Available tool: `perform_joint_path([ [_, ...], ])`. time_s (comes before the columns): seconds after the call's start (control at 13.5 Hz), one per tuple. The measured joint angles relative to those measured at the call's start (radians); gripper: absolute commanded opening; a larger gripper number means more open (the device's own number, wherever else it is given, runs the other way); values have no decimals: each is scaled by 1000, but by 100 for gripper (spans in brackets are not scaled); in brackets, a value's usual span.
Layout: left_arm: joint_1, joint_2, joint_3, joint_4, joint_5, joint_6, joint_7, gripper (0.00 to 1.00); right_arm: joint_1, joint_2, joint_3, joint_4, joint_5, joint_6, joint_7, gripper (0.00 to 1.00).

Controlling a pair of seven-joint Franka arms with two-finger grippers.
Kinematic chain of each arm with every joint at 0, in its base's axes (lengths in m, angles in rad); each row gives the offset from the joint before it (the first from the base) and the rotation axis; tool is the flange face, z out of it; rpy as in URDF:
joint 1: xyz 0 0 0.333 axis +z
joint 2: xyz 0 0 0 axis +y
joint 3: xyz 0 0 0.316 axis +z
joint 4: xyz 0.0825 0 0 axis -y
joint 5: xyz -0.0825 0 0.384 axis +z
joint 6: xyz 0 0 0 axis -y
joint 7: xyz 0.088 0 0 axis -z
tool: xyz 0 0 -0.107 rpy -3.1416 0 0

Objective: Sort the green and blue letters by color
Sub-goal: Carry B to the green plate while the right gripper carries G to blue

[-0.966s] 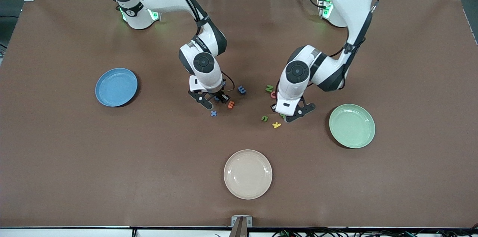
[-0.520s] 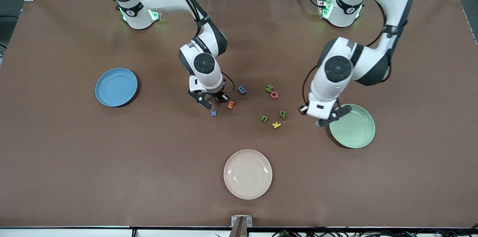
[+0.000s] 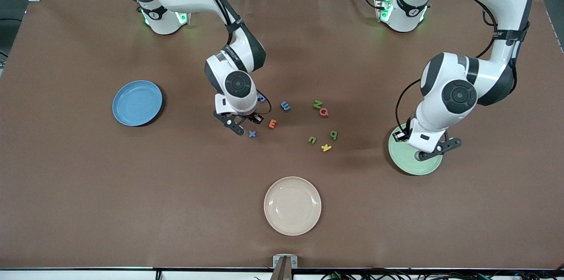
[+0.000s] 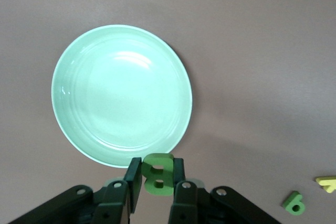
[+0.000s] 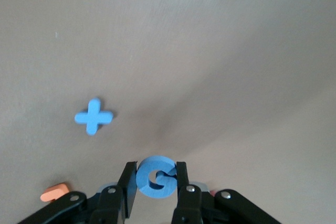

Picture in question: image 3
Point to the blue plate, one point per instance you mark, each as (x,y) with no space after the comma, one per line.
(137,103)

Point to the white table frame rail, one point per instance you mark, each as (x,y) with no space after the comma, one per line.
(88,275)

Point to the yellow foam letter K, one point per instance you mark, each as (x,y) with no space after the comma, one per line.
(326,147)

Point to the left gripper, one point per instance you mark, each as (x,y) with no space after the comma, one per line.
(406,130)

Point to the blue foam letter P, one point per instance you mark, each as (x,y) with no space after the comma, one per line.
(262,98)

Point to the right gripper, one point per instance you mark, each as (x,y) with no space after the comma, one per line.
(248,117)

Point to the green plate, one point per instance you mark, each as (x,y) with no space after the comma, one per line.
(410,163)

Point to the green foam letter N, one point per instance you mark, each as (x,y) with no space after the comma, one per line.
(317,104)

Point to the blue foam letter E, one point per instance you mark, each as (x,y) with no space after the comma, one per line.
(285,106)

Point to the green foam letter P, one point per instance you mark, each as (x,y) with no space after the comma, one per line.
(334,135)

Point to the beige plate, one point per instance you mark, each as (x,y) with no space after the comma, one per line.
(292,206)

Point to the orange foam letter E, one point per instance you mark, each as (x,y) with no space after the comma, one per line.
(272,124)

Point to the brown table cover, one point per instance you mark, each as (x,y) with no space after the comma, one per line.
(88,205)

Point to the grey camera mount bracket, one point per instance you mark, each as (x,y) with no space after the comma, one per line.
(285,266)

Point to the red foam letter Q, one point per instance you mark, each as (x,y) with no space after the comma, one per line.
(320,113)

